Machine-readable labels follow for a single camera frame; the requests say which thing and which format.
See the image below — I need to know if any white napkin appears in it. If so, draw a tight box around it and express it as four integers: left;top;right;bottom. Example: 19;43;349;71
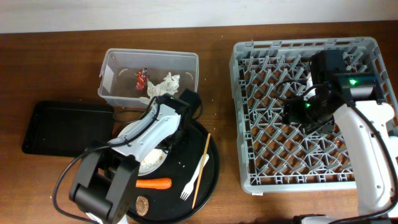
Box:
139;72;180;104

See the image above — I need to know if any white speckled plate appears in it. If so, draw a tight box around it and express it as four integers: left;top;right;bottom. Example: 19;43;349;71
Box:
138;148;170;176

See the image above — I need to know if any red snack wrapper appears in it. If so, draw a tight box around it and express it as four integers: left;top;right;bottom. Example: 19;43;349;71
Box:
135;68;148;91

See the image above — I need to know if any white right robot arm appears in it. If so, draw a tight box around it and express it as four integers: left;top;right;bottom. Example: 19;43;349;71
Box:
274;50;397;223

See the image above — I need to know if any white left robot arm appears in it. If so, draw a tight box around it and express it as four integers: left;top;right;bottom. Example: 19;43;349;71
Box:
52;89;201;223

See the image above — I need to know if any grey dishwasher rack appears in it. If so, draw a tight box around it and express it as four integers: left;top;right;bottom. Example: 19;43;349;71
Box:
229;37;397;195

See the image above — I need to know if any wooden chopstick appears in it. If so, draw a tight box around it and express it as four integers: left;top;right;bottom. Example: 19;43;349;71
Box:
192;133;211;209

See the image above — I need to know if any white plastic fork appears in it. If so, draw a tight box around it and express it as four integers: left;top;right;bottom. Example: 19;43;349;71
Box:
180;154;210;200

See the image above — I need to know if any black round tray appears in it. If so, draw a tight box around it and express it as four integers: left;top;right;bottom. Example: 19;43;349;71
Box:
127;122;220;223

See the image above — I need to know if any orange carrot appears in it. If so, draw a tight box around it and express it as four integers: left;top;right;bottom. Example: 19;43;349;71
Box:
136;178;172;190

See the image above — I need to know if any clear plastic bin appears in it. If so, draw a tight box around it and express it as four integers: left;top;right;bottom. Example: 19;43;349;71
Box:
98;49;199;108

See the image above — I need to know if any brown cookie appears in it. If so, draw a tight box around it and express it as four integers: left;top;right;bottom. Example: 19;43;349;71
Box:
136;195;149;217

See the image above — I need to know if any black rectangular tray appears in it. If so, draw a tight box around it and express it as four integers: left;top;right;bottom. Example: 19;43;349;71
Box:
22;101;114;157

